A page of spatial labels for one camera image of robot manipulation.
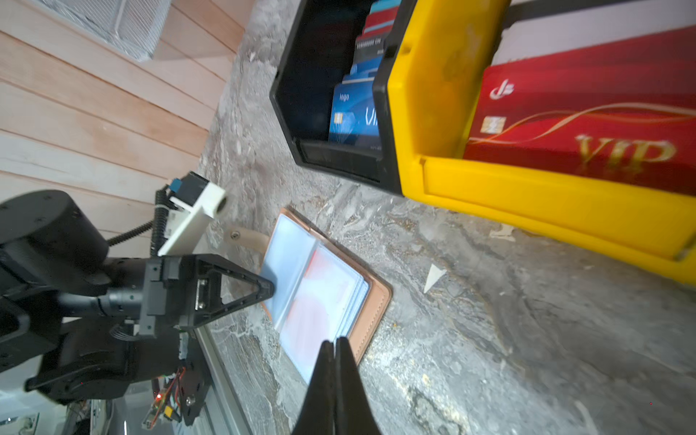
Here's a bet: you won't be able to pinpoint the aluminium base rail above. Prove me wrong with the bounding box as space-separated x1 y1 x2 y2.
177 326 252 434

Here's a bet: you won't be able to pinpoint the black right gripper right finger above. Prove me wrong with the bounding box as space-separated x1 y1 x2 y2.
335 337 381 435

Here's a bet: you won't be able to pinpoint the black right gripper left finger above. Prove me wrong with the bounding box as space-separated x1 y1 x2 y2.
292 341 335 435

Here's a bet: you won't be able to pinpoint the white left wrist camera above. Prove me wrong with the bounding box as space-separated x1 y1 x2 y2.
150 171 228 257

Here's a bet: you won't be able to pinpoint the red credit card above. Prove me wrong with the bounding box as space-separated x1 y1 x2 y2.
463 27 695 196

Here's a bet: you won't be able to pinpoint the white card red circles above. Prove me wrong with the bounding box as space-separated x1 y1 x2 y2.
280 246 370 382

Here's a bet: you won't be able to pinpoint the blue VIP card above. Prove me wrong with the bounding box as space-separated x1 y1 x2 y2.
328 79 382 150

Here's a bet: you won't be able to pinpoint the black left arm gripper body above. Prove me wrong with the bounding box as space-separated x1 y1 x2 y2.
1 190 181 404

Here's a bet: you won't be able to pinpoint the white wire mesh shelf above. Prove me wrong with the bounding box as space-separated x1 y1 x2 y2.
39 0 171 62

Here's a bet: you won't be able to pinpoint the black plastic bin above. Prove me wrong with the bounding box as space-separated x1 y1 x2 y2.
270 1 416 195

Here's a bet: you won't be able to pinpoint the tan leather card holder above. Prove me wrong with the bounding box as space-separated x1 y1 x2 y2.
228 208 393 382

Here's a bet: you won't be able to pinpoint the black corrugated cable conduit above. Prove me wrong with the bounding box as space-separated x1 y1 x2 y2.
105 187 170 257

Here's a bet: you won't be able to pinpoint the yellow plastic bin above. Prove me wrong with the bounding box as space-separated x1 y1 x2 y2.
382 1 695 284

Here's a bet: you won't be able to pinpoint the finger of the black triangular left gripper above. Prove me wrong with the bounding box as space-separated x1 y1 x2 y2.
178 254 276 331

